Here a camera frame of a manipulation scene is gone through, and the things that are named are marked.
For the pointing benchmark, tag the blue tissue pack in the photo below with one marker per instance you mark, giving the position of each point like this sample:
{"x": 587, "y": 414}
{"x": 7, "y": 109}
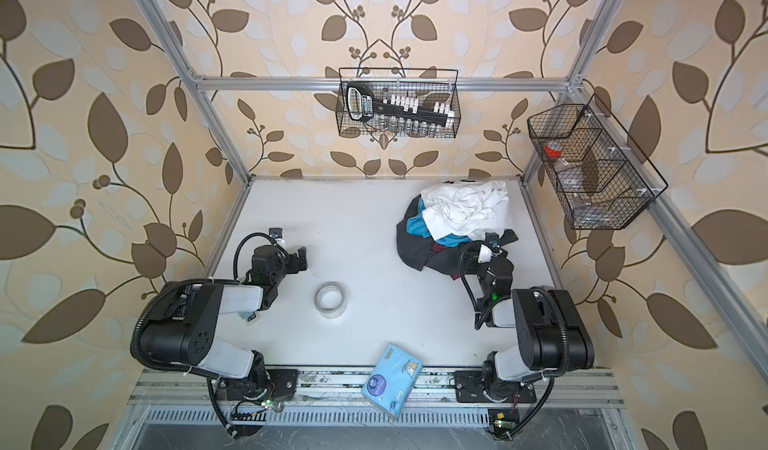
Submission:
{"x": 393, "y": 378}

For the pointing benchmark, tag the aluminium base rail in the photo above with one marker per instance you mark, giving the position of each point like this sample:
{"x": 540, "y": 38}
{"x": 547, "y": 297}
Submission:
{"x": 354, "y": 396}

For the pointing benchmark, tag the dark grey cloth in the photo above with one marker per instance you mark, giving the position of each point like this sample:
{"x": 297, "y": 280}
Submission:
{"x": 416, "y": 253}

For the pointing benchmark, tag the right black wire basket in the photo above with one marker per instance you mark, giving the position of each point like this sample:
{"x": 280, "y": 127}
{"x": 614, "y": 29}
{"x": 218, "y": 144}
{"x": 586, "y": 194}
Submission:
{"x": 628, "y": 180}

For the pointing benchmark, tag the clear bottle red cap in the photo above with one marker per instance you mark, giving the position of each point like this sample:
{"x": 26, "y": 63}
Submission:
{"x": 574, "y": 181}

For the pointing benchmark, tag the white cloth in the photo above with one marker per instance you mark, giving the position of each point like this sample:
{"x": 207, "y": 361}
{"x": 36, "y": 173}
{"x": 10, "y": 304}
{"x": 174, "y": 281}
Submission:
{"x": 466, "y": 209}

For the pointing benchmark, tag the clear tape roll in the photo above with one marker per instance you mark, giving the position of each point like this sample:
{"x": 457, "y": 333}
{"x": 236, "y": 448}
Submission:
{"x": 330, "y": 301}

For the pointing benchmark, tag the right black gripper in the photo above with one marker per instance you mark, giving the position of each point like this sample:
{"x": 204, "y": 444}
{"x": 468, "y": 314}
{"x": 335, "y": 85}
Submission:
{"x": 492, "y": 249}

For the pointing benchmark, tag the black socket set holder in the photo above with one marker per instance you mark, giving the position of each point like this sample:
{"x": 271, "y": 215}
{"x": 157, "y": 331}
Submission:
{"x": 386, "y": 105}

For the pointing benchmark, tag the teal cloth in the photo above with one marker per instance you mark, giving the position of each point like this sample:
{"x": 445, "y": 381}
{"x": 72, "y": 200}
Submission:
{"x": 423, "y": 229}

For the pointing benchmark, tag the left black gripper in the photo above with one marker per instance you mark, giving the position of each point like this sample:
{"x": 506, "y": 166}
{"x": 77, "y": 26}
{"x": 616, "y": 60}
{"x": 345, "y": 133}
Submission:
{"x": 297, "y": 260}

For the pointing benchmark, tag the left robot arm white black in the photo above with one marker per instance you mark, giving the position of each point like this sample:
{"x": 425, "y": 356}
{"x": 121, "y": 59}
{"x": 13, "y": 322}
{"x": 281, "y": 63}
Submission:
{"x": 177, "y": 330}

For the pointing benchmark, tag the back black wire basket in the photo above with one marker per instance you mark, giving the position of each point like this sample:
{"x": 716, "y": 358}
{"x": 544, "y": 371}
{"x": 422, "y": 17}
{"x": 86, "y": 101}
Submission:
{"x": 442, "y": 76}

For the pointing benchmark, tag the maroon cloth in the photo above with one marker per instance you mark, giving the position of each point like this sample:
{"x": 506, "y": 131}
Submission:
{"x": 438, "y": 248}

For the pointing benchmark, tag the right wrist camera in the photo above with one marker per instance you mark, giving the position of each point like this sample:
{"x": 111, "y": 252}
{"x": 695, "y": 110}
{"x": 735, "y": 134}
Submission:
{"x": 487, "y": 251}

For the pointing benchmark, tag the black wire basket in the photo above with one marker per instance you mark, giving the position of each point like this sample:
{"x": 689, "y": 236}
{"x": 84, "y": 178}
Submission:
{"x": 442, "y": 76}
{"x": 628, "y": 180}

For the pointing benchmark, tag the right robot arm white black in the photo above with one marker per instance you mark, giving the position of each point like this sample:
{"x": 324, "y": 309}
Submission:
{"x": 551, "y": 337}

